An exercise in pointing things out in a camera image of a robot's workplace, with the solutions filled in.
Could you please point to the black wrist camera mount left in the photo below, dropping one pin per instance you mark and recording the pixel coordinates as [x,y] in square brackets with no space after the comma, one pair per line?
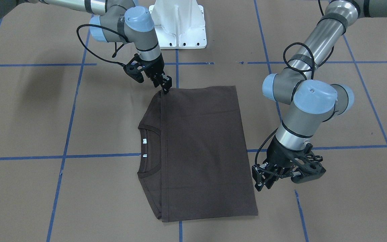
[309,166]

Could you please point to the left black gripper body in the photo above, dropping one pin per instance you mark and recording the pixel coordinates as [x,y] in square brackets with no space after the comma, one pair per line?
[280,153]

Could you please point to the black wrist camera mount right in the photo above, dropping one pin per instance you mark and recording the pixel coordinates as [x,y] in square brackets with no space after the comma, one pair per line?
[134,69]

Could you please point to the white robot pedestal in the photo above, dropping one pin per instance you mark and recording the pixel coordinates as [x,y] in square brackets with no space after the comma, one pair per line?
[179,24]

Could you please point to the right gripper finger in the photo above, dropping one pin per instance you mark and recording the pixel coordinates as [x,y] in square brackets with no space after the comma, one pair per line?
[164,81]

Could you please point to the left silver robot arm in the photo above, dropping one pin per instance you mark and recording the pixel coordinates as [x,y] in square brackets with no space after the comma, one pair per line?
[311,102]

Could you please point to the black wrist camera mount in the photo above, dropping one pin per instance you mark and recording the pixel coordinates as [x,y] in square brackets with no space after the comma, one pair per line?
[134,69]
[309,166]

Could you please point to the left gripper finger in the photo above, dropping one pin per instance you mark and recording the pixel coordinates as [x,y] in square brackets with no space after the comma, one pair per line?
[263,176]

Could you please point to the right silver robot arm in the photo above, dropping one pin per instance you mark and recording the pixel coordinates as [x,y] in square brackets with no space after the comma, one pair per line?
[125,21]

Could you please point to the brown t-shirt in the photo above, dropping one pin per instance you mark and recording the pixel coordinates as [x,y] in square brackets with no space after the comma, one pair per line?
[194,161]

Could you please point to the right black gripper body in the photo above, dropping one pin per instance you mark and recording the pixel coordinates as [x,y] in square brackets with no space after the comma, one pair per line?
[155,67]

